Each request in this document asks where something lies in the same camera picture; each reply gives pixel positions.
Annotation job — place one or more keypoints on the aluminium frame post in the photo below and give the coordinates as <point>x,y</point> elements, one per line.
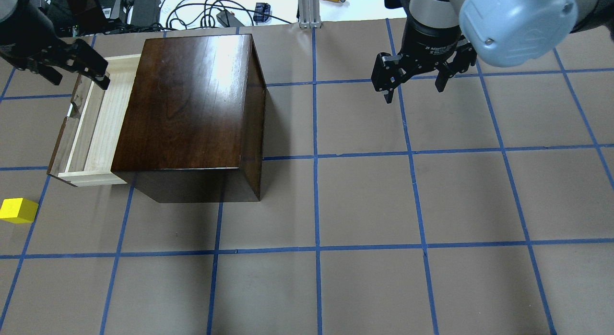
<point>309,14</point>

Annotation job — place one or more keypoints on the blue small device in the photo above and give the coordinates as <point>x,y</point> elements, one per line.
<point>262,12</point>

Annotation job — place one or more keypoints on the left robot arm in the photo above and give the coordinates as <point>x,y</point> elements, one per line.
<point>9,8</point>

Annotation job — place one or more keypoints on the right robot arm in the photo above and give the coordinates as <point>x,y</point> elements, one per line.
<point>508,33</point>

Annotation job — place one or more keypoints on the light wooden drawer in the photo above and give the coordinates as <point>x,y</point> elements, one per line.
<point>87,141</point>

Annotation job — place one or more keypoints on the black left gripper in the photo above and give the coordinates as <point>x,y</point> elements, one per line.
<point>25,41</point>

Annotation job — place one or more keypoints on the yellow block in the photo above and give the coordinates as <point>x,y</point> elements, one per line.
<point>18,210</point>

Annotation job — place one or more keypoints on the black power adapter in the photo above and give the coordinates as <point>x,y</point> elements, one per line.
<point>144,13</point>

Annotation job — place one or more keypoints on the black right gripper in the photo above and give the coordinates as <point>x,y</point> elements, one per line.
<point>430,43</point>

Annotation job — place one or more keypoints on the dark wooden drawer cabinet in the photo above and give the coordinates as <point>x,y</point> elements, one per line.
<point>193,129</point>

